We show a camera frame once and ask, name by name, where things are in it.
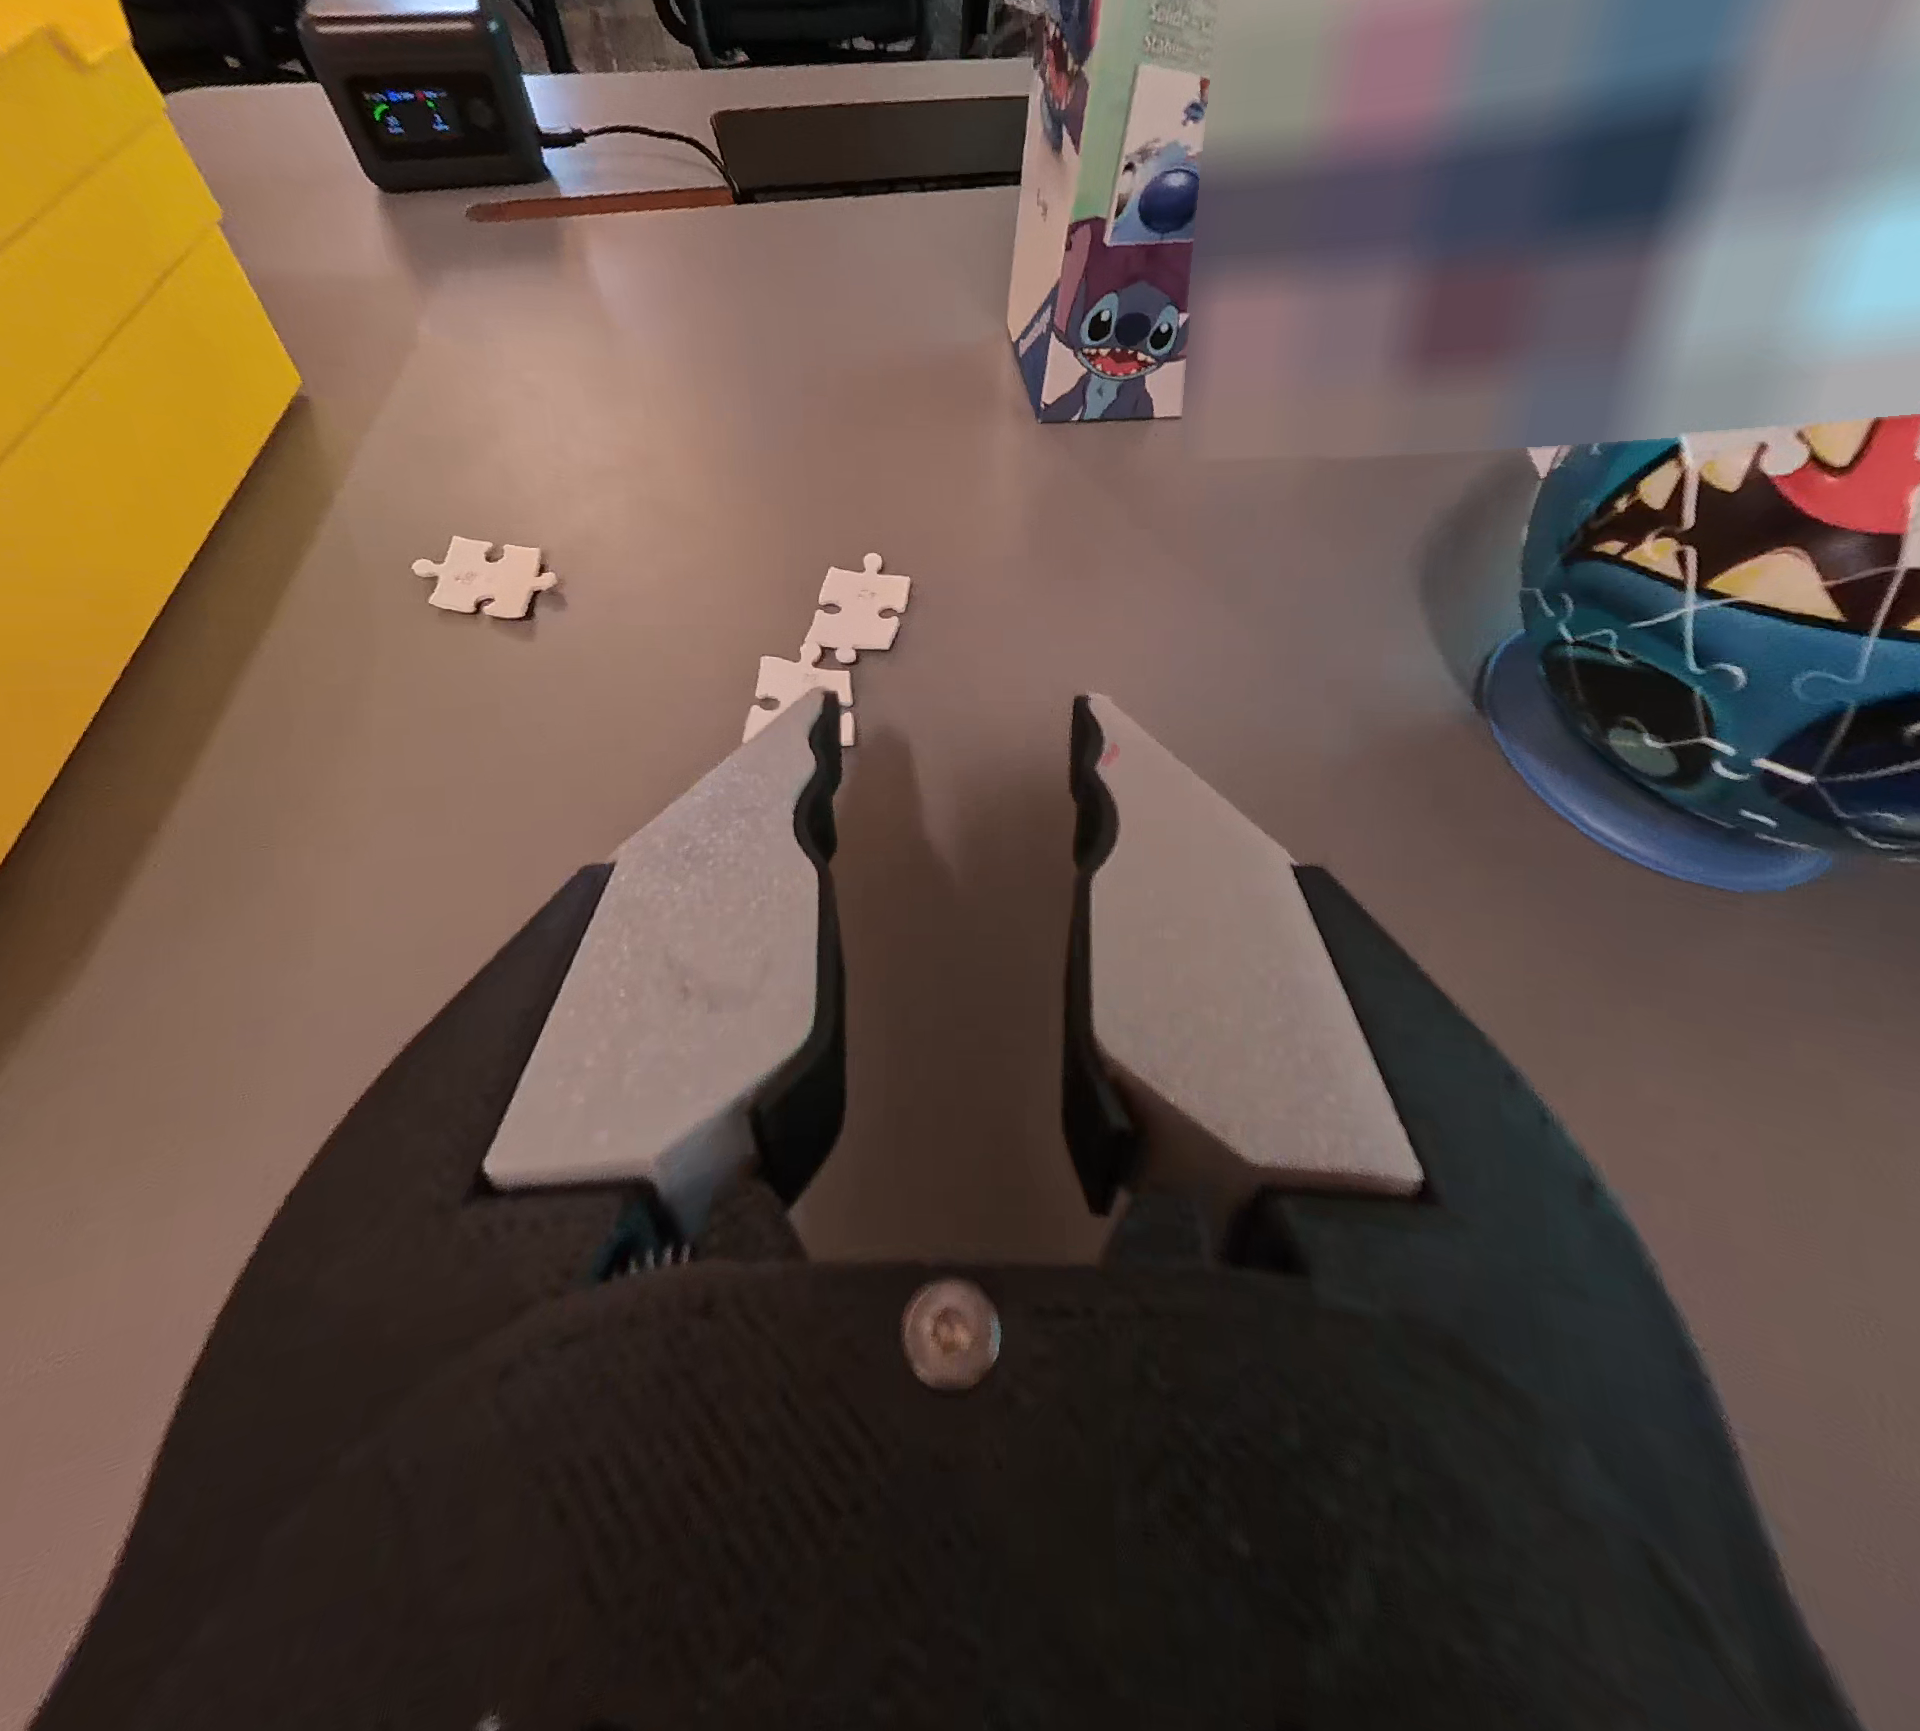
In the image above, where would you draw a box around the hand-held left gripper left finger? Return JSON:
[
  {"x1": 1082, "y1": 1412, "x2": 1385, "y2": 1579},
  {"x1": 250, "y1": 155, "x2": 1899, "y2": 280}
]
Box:
[{"x1": 480, "y1": 688, "x2": 848, "y2": 1218}]

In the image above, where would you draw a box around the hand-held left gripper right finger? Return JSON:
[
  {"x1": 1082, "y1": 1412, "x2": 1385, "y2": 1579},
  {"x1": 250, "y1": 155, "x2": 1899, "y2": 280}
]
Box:
[{"x1": 1059, "y1": 694, "x2": 1429, "y2": 1224}]

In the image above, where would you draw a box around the blue round ball stand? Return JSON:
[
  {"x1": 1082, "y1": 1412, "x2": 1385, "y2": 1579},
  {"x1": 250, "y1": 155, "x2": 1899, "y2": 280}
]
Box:
[{"x1": 1473, "y1": 637, "x2": 1845, "y2": 895}]

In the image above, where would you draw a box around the partly built blue puzzle ball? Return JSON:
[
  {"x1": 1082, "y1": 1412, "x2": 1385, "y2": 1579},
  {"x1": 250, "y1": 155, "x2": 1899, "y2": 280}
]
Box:
[{"x1": 1515, "y1": 416, "x2": 1920, "y2": 860}]

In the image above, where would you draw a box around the white puzzle piece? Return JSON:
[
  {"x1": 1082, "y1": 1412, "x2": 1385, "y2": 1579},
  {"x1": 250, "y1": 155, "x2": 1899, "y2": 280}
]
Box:
[
  {"x1": 744, "y1": 652, "x2": 860, "y2": 752},
  {"x1": 410, "y1": 530, "x2": 560, "y2": 626},
  {"x1": 807, "y1": 548, "x2": 911, "y2": 670}
]

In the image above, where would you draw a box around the printed cardboard puzzle box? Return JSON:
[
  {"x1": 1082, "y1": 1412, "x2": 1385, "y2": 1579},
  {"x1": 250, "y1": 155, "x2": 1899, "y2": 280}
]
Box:
[{"x1": 1008, "y1": 0, "x2": 1247, "y2": 424}]

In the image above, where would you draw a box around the brown wooden stick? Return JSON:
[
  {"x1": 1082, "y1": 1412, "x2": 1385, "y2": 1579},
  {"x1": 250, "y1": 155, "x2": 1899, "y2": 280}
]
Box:
[{"x1": 460, "y1": 186, "x2": 740, "y2": 229}]

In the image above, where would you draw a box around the yellow plastic bin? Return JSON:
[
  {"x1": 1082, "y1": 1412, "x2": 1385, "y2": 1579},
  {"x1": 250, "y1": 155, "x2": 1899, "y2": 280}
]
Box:
[{"x1": 0, "y1": 0, "x2": 306, "y2": 868}]

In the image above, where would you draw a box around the grey device with screen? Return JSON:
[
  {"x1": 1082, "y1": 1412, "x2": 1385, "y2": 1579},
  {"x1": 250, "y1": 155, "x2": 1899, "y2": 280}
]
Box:
[{"x1": 293, "y1": 0, "x2": 554, "y2": 197}]

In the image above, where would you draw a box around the black cable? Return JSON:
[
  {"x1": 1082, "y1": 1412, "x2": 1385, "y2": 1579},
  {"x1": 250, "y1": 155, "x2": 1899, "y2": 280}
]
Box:
[{"x1": 538, "y1": 119, "x2": 740, "y2": 197}]

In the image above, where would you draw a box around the dark grey desk cable cover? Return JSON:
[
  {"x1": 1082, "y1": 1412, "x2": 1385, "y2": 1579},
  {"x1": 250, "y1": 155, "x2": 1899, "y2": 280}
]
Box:
[{"x1": 705, "y1": 92, "x2": 1037, "y2": 206}]

